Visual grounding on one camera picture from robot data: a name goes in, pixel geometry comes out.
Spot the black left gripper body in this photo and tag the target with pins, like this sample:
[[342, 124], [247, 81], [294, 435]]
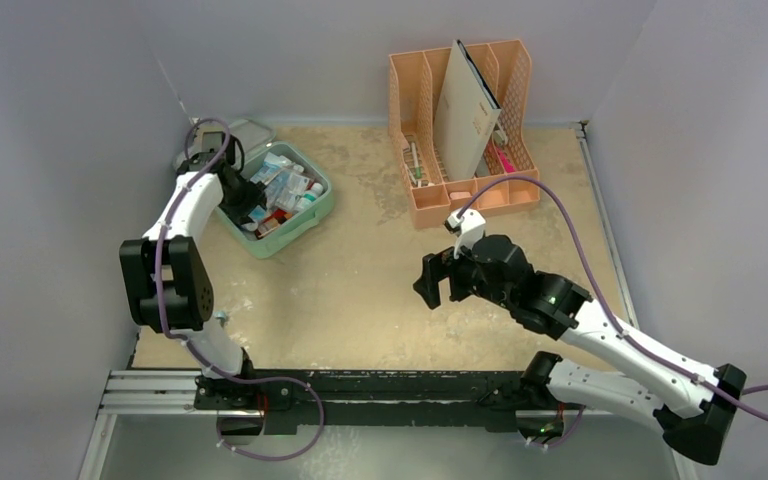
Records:
[[239, 202]]

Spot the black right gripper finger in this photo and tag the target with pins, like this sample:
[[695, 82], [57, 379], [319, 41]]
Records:
[[428, 289], [436, 267]]

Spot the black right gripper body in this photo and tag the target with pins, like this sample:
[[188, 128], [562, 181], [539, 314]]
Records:
[[454, 278]]

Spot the brown bottle orange cap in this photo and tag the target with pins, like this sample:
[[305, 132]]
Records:
[[273, 222]]

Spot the blue wet wipes pack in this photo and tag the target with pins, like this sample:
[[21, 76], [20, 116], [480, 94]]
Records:
[[273, 165]]

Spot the clear bag alcohol pads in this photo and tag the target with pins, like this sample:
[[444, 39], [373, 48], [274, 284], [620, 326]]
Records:
[[293, 186]]

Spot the green medicine case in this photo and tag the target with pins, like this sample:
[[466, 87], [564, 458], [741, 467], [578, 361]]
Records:
[[243, 145]]

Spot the small white bottle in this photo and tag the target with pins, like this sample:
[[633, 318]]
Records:
[[309, 196]]

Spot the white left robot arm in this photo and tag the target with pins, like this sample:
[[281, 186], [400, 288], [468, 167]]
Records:
[[167, 285]]

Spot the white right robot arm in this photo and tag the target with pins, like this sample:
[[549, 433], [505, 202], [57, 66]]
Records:
[[676, 396]]

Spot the peach desk file organizer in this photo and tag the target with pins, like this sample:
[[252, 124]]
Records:
[[414, 83]]

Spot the pink item in organizer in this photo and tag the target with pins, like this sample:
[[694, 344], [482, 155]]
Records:
[[505, 163]]

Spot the blue white stapler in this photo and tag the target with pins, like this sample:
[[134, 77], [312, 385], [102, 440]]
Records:
[[222, 318]]

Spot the beige folder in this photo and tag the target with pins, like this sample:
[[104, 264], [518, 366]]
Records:
[[466, 114]]

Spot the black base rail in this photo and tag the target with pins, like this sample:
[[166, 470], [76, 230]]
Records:
[[284, 400]]

